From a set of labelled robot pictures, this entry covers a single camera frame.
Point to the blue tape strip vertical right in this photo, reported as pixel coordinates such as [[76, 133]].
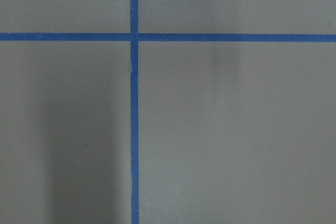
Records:
[[134, 108]]

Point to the blue tape strip right table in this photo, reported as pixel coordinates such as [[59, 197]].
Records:
[[167, 37]]

